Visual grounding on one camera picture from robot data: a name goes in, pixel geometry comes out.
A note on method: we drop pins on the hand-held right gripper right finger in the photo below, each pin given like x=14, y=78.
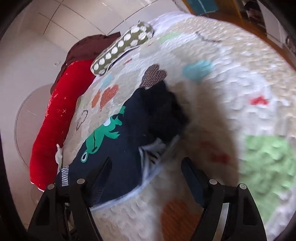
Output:
x=190, y=176

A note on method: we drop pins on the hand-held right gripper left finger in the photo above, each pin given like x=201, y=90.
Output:
x=103, y=172

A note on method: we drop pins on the navy frog print pants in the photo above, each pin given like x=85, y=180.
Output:
x=129, y=139

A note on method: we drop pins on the red bolster pillow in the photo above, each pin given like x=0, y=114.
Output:
x=55, y=120

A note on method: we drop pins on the round white headboard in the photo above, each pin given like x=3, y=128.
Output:
x=25, y=120

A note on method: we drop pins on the heart patterned quilt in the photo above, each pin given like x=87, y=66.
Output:
x=219, y=76

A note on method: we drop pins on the brown cloth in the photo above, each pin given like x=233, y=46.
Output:
x=85, y=47

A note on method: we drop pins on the green polka dot pillow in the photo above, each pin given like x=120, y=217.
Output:
x=124, y=41

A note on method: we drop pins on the white glossy wardrobe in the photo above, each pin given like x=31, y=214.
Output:
x=76, y=18

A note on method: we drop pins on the white bed sheet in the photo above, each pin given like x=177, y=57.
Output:
x=166, y=20

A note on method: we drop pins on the teal curtain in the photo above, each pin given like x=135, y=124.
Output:
x=201, y=5

